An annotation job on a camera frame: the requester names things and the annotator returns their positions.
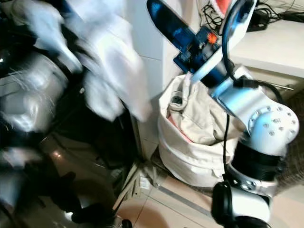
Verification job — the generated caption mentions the thick black wrist cable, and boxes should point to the thick black wrist cable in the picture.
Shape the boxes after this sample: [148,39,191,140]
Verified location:
[220,0,245,81]

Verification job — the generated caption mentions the red and white item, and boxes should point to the red and white item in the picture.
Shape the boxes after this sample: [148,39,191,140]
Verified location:
[211,0,232,15]

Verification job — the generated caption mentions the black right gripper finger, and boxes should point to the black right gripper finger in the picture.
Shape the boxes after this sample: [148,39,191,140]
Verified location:
[146,0,195,48]

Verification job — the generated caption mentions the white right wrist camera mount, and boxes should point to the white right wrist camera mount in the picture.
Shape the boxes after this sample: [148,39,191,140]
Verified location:
[189,0,257,86]

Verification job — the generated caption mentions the white fabric laundry basket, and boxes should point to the white fabric laundry basket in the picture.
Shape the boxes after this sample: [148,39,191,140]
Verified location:
[157,71,252,188]

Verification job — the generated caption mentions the white cloth garment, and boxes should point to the white cloth garment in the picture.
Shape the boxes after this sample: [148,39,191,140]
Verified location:
[24,0,153,123]

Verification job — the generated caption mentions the black power adapter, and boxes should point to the black power adapter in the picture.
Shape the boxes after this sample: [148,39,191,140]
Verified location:
[248,9,270,32]

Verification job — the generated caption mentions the thin black hanging cable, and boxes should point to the thin black hanging cable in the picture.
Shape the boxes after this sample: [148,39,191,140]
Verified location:
[221,114,231,181]

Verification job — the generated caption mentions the beige crumpled garment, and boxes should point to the beige crumpled garment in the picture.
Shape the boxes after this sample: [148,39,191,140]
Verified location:
[164,74,233,145]

